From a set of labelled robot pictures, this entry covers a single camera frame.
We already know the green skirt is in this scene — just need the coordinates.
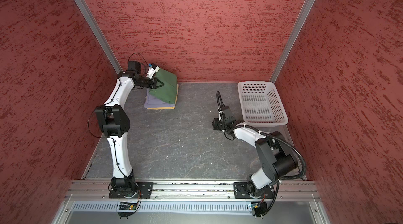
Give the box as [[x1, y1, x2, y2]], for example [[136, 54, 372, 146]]
[[150, 68, 178, 104]]

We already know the lavender skirt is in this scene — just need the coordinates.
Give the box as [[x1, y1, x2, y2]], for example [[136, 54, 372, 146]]
[[144, 89, 176, 110]]

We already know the yellow skirt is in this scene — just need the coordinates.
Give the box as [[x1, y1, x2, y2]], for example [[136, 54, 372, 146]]
[[144, 83, 179, 110]]

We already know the white plastic basket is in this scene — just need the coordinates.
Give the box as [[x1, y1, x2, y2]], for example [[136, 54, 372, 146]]
[[238, 81, 289, 127]]

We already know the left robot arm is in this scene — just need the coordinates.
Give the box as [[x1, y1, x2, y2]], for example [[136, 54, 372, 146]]
[[94, 61, 165, 198]]

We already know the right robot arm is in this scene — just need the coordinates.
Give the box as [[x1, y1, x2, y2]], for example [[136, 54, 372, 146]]
[[212, 105, 298, 198]]

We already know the right small circuit board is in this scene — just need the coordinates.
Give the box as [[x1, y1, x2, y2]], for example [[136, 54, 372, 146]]
[[248, 202, 267, 212]]

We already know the small circuit board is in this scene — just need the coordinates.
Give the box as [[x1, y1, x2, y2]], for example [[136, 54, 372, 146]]
[[248, 202, 267, 212], [118, 202, 139, 211]]

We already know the left small circuit board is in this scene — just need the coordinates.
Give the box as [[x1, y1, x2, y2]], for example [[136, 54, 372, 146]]
[[118, 202, 139, 211]]

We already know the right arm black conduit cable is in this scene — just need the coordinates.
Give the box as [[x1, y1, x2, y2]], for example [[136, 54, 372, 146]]
[[216, 91, 307, 217]]

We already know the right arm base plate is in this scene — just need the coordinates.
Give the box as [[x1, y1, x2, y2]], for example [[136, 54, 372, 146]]
[[233, 182, 275, 199]]

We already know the left corner aluminium post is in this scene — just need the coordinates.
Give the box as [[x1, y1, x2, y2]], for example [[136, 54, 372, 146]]
[[74, 0, 122, 74]]

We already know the corner aluminium post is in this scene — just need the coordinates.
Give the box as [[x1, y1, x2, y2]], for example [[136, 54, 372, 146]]
[[74, 0, 122, 74], [270, 0, 316, 83]]

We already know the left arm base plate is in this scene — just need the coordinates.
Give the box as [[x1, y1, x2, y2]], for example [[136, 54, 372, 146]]
[[109, 182, 154, 200]]

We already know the aluminium front rail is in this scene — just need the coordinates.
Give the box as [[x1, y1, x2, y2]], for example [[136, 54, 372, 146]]
[[64, 179, 322, 202]]

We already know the right corner aluminium post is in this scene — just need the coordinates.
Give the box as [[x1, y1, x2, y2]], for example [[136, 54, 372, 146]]
[[270, 0, 316, 83]]

